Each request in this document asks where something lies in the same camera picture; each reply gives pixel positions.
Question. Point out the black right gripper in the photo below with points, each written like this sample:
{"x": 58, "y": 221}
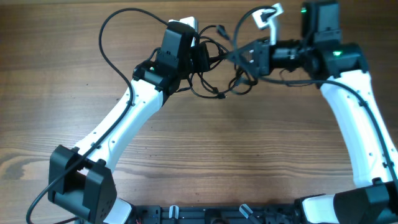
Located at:
{"x": 262, "y": 63}

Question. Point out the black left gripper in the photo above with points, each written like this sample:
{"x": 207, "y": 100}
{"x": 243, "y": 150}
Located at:
{"x": 201, "y": 50}

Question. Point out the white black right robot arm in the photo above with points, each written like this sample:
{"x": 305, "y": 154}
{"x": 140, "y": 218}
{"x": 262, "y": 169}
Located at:
{"x": 340, "y": 71}

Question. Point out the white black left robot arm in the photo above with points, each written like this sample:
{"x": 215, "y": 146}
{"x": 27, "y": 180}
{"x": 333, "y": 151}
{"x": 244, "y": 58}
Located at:
{"x": 81, "y": 178}

